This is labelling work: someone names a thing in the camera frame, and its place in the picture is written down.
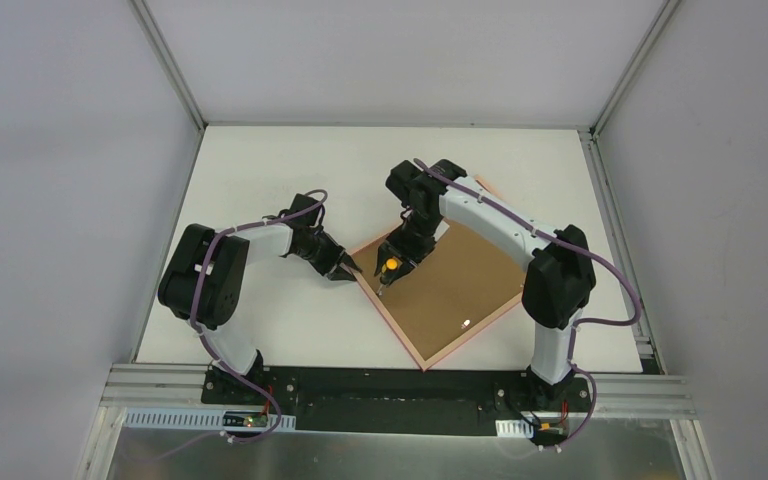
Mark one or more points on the black yellow screwdriver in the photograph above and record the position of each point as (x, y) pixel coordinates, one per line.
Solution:
(387, 274)

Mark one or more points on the white cable duct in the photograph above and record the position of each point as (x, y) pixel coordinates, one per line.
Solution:
(514, 429)
(244, 421)

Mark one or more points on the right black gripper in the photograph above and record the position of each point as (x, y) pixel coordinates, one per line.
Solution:
(398, 250)

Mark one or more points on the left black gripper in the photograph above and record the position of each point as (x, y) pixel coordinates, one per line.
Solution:
(336, 260)

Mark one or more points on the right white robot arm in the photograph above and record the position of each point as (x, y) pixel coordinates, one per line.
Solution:
(558, 274)

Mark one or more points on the right white cable duct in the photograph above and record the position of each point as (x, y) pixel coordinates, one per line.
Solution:
(514, 429)

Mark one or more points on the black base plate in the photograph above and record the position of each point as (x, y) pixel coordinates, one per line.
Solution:
(395, 401)

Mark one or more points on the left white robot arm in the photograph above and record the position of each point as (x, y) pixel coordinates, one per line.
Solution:
(203, 280)

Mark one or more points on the pink wooden photo frame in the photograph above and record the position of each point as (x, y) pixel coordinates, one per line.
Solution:
(461, 288)

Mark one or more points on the left white cable duct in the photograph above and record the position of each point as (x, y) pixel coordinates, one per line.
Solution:
(244, 421)

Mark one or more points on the aluminium front rail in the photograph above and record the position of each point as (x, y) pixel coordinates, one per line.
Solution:
(180, 385)

